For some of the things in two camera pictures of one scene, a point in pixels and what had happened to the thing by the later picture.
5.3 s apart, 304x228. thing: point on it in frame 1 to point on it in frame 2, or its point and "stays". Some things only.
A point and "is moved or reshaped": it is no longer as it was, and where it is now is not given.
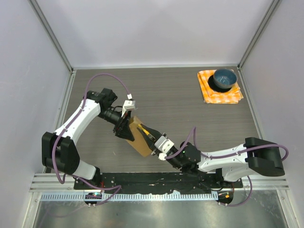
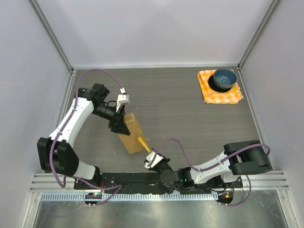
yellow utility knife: (146, 132) is moved or reshaped
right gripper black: (151, 143) to (167, 160)
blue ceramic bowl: (224, 78) stays
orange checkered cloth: (232, 96) stays
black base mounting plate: (182, 181) stays
